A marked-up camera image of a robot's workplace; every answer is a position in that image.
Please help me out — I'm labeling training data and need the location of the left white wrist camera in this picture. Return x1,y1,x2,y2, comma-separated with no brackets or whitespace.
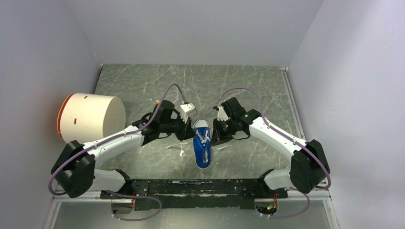
179,103,195,124

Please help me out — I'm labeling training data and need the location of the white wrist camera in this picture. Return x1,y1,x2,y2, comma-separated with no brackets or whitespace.
179,103,195,124
217,106,229,122

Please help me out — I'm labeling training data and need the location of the white shoelace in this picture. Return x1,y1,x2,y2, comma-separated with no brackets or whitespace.
193,127,211,164

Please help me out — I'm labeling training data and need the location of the white orange cylindrical bucket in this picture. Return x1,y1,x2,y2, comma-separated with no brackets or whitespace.
57,93,126,143

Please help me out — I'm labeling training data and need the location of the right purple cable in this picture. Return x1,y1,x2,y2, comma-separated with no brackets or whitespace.
215,87,332,219

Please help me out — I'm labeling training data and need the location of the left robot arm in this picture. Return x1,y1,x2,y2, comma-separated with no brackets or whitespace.
48,100,195,198

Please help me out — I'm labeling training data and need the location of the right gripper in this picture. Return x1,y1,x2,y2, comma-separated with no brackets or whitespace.
210,117,237,146

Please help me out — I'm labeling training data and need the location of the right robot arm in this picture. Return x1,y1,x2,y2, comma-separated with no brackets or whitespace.
211,97,330,198

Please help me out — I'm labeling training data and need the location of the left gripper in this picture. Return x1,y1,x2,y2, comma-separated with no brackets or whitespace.
160,112,197,142

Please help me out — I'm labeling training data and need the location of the blue canvas sneaker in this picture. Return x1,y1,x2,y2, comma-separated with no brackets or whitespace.
193,119,211,169

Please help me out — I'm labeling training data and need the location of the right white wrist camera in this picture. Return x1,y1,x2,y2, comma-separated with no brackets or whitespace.
217,106,229,122

